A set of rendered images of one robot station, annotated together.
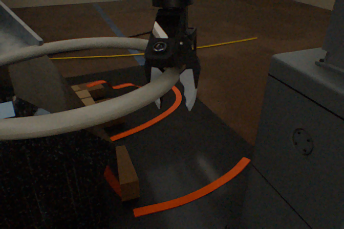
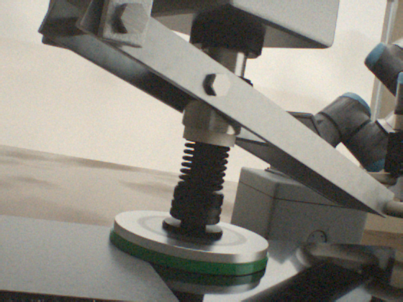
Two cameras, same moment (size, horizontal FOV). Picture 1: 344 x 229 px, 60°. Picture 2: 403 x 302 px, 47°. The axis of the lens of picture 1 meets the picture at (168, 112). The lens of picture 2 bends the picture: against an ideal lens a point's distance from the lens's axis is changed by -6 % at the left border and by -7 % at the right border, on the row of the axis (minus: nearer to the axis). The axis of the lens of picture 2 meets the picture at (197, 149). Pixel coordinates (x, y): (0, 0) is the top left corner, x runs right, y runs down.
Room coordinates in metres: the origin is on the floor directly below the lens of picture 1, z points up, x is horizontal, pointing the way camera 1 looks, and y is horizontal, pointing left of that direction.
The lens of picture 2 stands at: (0.95, 1.34, 0.99)
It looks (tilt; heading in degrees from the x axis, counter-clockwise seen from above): 3 degrees down; 276
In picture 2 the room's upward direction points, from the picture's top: 10 degrees clockwise
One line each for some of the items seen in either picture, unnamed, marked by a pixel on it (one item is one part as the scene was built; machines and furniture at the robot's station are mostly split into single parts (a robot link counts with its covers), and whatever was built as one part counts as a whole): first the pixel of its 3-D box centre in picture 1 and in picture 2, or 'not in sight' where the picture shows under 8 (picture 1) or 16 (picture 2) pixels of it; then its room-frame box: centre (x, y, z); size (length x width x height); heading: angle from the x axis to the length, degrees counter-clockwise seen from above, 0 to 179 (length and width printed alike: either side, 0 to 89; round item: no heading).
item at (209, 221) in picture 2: not in sight; (194, 214); (1.02, 0.68, 0.87); 0.07 x 0.07 x 0.01
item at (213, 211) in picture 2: not in sight; (196, 206); (1.02, 0.68, 0.88); 0.07 x 0.07 x 0.01
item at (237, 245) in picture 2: not in sight; (191, 234); (1.02, 0.68, 0.84); 0.21 x 0.21 x 0.01
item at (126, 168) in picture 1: (121, 172); not in sight; (1.18, 0.25, 0.07); 0.30 x 0.12 x 0.12; 20
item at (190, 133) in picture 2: not in sight; (210, 129); (1.02, 0.68, 0.98); 0.07 x 0.07 x 0.04
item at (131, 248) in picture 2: not in sight; (191, 236); (1.02, 0.68, 0.84); 0.22 x 0.22 x 0.04
